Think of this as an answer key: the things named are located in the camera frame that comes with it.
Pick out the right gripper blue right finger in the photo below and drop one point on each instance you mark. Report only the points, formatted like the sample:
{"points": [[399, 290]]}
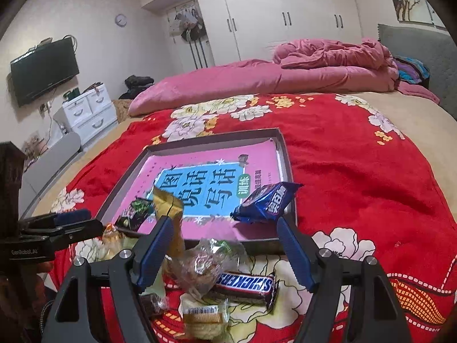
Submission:
{"points": [[301, 251]]}

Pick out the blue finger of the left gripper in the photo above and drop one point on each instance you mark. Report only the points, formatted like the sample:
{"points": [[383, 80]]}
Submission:
{"points": [[72, 217], [77, 232]]}

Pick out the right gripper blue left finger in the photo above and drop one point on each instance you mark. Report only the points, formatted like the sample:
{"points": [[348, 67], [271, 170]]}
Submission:
{"points": [[149, 253]]}

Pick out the black green cartoon snack packet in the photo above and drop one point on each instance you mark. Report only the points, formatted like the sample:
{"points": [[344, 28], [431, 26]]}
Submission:
{"points": [[135, 214]]}

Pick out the blue Oreo cookie packet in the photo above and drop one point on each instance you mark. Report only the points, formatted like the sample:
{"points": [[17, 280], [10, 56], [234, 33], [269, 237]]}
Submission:
{"points": [[266, 204]]}

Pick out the orange wrapped cake snack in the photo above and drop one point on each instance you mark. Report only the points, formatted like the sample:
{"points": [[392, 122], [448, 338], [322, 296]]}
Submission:
{"points": [[112, 243]]}

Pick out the gold wrapped snack stick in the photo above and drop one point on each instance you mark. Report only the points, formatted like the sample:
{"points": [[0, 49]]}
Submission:
{"points": [[166, 204]]}

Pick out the clear wrapped walnut snack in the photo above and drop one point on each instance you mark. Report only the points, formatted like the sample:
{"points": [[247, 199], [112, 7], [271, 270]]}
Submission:
{"points": [[198, 269]]}

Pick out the small dark wrapped candy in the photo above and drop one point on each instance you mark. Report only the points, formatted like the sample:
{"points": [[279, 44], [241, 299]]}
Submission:
{"points": [[154, 305]]}

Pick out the Snickers chocolate bar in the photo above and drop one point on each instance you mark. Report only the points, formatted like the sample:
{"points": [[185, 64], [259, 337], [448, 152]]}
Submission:
{"points": [[246, 288]]}

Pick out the dark shallow cardboard box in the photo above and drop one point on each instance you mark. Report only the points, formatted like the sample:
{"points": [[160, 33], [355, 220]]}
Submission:
{"points": [[257, 238]]}

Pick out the pink and blue book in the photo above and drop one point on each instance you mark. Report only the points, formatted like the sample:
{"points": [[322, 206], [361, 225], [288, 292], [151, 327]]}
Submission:
{"points": [[211, 183]]}

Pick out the small yellow wrapped cake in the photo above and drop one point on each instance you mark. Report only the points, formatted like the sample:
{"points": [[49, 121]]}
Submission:
{"points": [[206, 322]]}

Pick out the red floral blanket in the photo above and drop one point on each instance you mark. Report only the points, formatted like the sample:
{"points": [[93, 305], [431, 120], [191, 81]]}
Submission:
{"points": [[367, 190]]}

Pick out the white drawer cabinet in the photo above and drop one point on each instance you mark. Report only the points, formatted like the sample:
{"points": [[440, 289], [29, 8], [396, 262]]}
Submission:
{"points": [[88, 114]]}

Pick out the brown knitted blanket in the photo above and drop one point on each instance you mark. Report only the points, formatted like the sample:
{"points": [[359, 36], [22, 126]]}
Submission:
{"points": [[122, 109]]}

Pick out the dark clothes pile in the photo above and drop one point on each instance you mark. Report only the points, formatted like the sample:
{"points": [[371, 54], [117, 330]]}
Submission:
{"points": [[135, 85]]}

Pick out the pink quilt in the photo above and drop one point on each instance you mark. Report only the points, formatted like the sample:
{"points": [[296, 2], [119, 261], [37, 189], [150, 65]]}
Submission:
{"points": [[297, 67]]}

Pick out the colourful folded clothes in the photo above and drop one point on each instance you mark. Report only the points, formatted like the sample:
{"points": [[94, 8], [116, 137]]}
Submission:
{"points": [[413, 71]]}

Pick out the hanging bags and hats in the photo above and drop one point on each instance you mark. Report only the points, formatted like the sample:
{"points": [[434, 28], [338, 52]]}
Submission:
{"points": [[188, 24]]}

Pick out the white wardrobe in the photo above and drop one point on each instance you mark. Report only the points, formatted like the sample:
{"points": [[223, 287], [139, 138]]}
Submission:
{"points": [[252, 29]]}

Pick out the grey quilted headboard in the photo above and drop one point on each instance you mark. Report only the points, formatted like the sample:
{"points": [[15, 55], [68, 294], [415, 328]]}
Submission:
{"points": [[425, 57]]}

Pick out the wall mounted black television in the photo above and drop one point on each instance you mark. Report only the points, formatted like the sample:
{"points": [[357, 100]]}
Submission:
{"points": [[43, 69]]}

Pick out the round wall clock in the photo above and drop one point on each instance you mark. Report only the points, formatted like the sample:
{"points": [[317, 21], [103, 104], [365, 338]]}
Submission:
{"points": [[121, 20]]}

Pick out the floral wall painting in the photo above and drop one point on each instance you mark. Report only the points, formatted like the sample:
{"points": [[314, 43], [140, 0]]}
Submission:
{"points": [[417, 11]]}

